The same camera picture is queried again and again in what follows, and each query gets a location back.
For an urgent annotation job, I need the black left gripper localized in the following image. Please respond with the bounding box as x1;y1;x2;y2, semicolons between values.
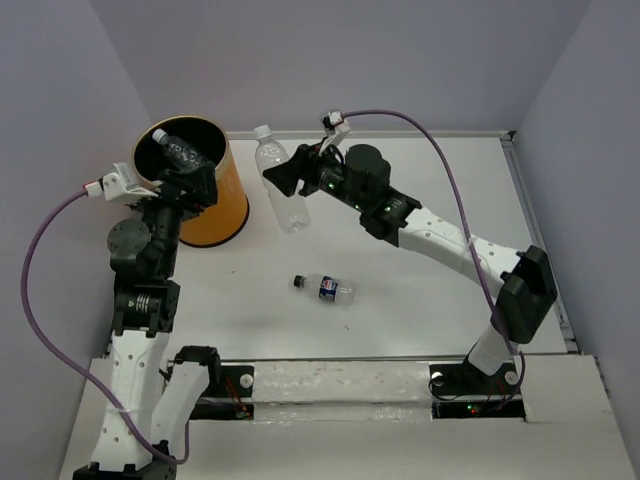
128;160;219;274

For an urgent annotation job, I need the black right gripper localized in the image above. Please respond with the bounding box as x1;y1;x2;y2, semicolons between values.
265;136;369;213

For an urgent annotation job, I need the clear ribbed plastic bottle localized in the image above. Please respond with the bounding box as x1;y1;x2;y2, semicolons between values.
254;124;311;233

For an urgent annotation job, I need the clear unlabelled plastic bottle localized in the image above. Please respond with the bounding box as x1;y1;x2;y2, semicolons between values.
151;128;212;173

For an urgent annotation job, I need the small Pepsi bottle black cap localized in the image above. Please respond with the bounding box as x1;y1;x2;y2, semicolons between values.
293;274;355;306

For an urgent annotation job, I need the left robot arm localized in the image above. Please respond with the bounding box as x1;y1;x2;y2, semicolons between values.
73;163;221;479

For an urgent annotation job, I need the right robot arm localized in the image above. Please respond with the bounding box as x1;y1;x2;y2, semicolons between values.
261;144;558;396

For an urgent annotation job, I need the orange cylindrical bin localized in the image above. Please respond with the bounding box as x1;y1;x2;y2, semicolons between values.
132;115;250;248

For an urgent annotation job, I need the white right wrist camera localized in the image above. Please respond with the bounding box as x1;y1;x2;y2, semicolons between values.
319;110;351;153

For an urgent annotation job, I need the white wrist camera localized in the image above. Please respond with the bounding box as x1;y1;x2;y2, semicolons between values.
319;110;351;153
83;162;158;206

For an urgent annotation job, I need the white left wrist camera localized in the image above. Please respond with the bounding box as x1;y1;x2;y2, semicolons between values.
83;162;158;206

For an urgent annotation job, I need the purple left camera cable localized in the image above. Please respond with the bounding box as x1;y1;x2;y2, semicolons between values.
20;188;191;466

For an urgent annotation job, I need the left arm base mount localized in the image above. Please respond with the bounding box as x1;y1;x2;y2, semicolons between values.
190;363;255;421

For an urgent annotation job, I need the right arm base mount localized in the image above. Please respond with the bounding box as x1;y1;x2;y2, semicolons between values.
427;362;526;420

